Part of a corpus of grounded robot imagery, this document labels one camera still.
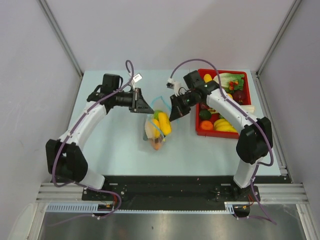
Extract dark red onion toy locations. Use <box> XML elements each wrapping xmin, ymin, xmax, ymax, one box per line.
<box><xmin>232</xmin><ymin>90</ymin><xmax>247</xmax><ymax>103</ymax></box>

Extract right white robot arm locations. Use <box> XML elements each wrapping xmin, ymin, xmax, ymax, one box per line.
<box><xmin>169</xmin><ymin>70</ymin><xmax>274</xmax><ymax>201</ymax></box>

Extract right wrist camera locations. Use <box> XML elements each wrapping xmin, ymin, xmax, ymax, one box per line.
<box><xmin>166</xmin><ymin>78</ymin><xmax>182</xmax><ymax>96</ymax></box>

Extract yellow corn toy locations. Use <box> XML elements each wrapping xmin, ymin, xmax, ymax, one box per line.
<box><xmin>203</xmin><ymin>73</ymin><xmax>213</xmax><ymax>83</ymax></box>

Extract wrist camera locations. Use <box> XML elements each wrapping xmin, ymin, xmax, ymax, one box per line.
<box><xmin>166</xmin><ymin>78</ymin><xmax>182</xmax><ymax>96</ymax></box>
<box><xmin>130</xmin><ymin>72</ymin><xmax>143</xmax><ymax>89</ymax></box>

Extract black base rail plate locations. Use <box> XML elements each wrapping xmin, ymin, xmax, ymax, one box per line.
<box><xmin>51</xmin><ymin>175</ymin><xmax>292</xmax><ymax>211</ymax></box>

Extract dark green lime toy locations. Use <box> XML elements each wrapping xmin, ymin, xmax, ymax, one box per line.
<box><xmin>198</xmin><ymin>109</ymin><xmax>212</xmax><ymax>121</ymax></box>

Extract white radish toy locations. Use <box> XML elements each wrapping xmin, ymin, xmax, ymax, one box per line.
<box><xmin>241</xmin><ymin>105</ymin><xmax>256</xmax><ymax>114</ymax></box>

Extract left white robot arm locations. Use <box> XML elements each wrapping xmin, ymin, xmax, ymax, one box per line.
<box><xmin>45</xmin><ymin>73</ymin><xmax>154</xmax><ymax>200</ymax></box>

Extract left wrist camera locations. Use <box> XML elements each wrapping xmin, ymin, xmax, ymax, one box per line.
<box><xmin>130</xmin><ymin>72</ymin><xmax>143</xmax><ymax>89</ymax></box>

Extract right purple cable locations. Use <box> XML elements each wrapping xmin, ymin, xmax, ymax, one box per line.
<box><xmin>170</xmin><ymin>58</ymin><xmax>277</xmax><ymax>226</ymax></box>

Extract orange tangerine toy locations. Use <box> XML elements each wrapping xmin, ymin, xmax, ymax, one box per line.
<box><xmin>199</xmin><ymin>120</ymin><xmax>214</xmax><ymax>131</ymax></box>

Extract light green apple toy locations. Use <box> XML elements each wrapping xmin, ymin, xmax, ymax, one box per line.
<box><xmin>153</xmin><ymin>110</ymin><xmax>163</xmax><ymax>120</ymax></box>

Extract papaya slice toy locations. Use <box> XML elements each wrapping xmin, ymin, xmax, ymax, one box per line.
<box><xmin>149</xmin><ymin>137</ymin><xmax>165</xmax><ymax>151</ymax></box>

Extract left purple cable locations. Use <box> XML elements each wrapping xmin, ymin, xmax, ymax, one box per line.
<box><xmin>48</xmin><ymin>59</ymin><xmax>141</xmax><ymax>226</ymax></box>

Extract green lettuce toy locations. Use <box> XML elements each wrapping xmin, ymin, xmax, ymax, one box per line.
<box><xmin>219</xmin><ymin>73</ymin><xmax>245</xmax><ymax>94</ymax></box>

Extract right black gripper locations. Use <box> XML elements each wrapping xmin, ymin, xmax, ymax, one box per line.
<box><xmin>170</xmin><ymin>89</ymin><xmax>202</xmax><ymax>121</ymax></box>

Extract grey cable duct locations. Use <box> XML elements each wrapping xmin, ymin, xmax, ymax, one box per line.
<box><xmin>46</xmin><ymin>201</ymin><xmax>234</xmax><ymax>214</ymax></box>

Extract clear blue zip bag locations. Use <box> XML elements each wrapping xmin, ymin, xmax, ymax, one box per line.
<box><xmin>143</xmin><ymin>96</ymin><xmax>179</xmax><ymax>151</ymax></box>

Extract yellow bell pepper toy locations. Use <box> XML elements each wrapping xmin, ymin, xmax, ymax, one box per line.
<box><xmin>158</xmin><ymin>112</ymin><xmax>172</xmax><ymax>136</ymax></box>

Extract purple cable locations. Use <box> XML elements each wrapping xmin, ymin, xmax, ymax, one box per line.
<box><xmin>170</xmin><ymin>58</ymin><xmax>277</xmax><ymax>226</ymax></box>
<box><xmin>48</xmin><ymin>59</ymin><xmax>141</xmax><ymax>226</ymax></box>

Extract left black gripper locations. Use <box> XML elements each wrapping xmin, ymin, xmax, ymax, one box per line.
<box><xmin>112</xmin><ymin>87</ymin><xmax>154</xmax><ymax>114</ymax></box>

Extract yellow banana bunch toy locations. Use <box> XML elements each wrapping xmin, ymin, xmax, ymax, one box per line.
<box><xmin>213</xmin><ymin>118</ymin><xmax>237</xmax><ymax>133</ymax></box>

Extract red plastic tray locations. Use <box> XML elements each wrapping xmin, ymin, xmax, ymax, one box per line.
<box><xmin>195</xmin><ymin>68</ymin><xmax>252</xmax><ymax>139</ymax></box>

